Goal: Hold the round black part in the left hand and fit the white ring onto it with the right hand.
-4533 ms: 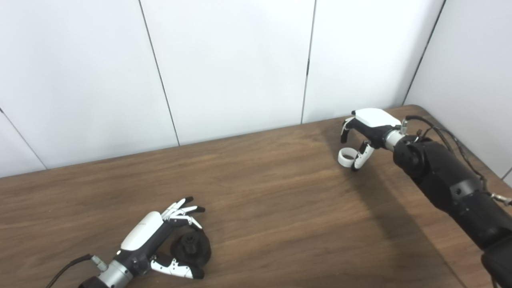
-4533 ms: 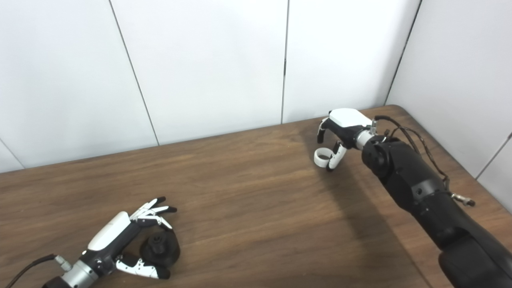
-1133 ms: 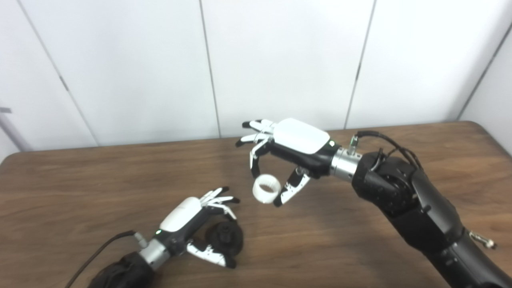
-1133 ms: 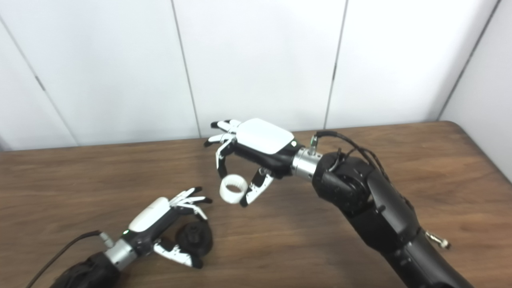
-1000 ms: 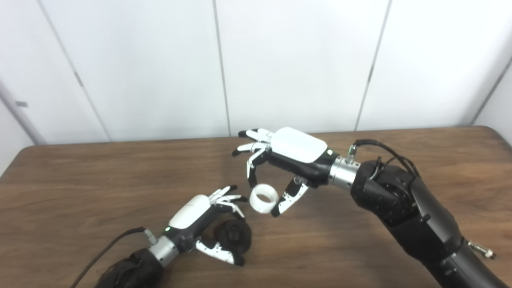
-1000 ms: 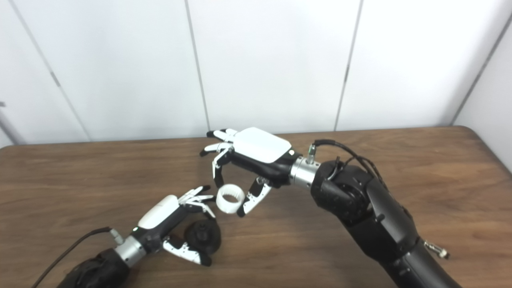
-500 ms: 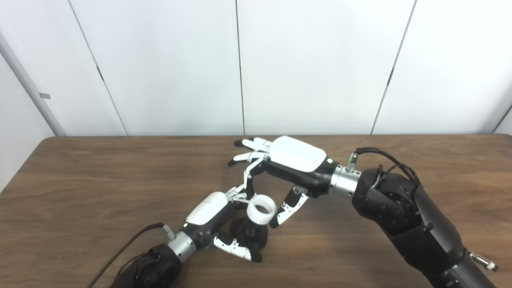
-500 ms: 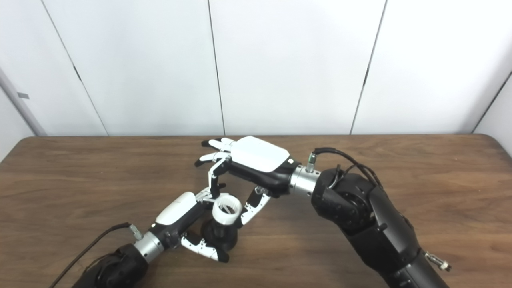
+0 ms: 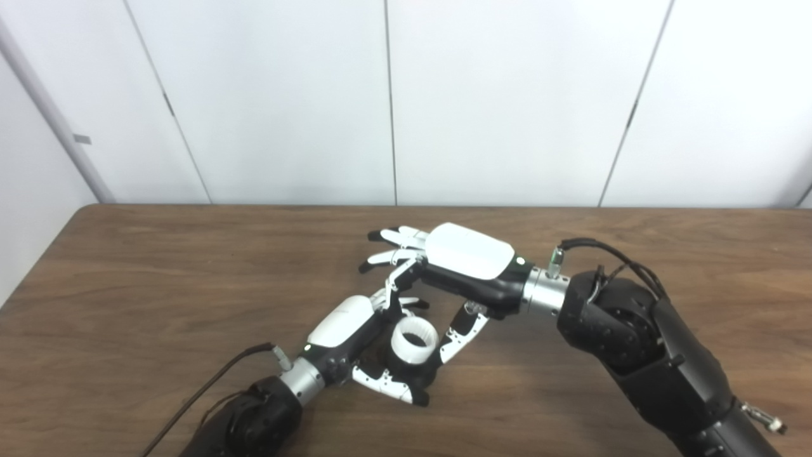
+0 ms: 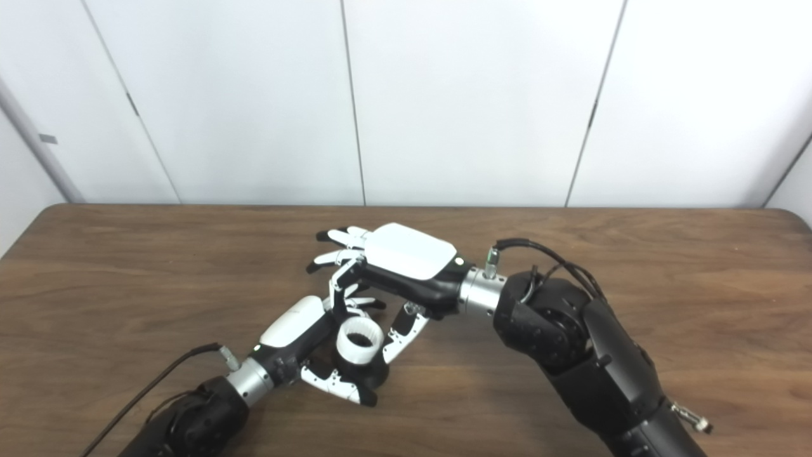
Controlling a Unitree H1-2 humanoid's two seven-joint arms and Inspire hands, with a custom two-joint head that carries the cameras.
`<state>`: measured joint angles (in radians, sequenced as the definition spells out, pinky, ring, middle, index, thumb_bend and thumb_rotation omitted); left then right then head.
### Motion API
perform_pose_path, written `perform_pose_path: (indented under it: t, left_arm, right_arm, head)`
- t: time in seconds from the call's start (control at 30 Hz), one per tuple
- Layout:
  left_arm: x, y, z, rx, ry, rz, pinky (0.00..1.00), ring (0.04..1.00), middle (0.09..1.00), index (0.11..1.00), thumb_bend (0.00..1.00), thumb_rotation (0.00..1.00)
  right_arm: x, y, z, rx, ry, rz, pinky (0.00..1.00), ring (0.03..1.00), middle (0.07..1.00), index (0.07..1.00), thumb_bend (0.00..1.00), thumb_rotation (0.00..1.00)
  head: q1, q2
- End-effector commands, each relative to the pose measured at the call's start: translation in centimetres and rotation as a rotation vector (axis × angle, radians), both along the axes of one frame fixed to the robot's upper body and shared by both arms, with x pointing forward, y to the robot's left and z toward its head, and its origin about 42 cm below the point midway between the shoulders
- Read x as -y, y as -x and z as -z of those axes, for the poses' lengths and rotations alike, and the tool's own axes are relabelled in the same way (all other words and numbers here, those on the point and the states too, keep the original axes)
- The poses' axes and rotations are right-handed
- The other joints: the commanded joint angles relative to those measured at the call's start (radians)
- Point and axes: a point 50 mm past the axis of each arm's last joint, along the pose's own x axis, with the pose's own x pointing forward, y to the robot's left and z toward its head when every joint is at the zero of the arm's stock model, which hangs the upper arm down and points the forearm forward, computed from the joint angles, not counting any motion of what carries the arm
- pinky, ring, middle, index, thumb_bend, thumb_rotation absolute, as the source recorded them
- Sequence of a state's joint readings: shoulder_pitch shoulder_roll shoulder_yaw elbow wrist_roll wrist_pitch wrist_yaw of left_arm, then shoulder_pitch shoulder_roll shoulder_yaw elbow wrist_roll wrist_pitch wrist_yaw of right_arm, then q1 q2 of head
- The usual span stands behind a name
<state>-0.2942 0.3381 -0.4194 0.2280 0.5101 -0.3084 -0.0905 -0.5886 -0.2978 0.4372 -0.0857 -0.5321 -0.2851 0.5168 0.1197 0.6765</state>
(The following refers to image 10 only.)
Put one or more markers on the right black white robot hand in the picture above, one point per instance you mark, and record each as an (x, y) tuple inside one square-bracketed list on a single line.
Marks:
[(412, 254)]

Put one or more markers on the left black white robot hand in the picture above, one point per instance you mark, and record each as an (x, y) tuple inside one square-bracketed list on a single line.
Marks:
[(295, 324)]

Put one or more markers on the round black part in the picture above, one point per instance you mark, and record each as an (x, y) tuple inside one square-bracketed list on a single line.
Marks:
[(374, 374)]

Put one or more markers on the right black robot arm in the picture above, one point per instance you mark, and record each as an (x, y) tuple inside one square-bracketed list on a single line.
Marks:
[(583, 362)]

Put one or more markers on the small grey wall tag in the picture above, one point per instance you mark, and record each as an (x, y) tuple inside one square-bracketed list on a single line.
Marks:
[(48, 138)]

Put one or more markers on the grey wall corner post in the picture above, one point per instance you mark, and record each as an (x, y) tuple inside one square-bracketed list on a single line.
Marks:
[(38, 146)]

